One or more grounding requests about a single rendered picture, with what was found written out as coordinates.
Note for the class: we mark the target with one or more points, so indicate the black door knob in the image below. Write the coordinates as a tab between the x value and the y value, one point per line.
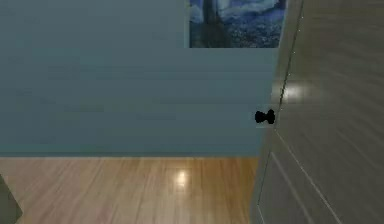
265	116

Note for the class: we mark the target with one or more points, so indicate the blue night sky painting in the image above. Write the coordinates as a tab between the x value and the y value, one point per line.
240	26

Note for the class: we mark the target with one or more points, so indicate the pale beige room door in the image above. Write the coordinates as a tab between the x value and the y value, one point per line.
320	133

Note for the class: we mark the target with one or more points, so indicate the grey furniture corner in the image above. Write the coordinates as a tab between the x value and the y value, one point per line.
7	206

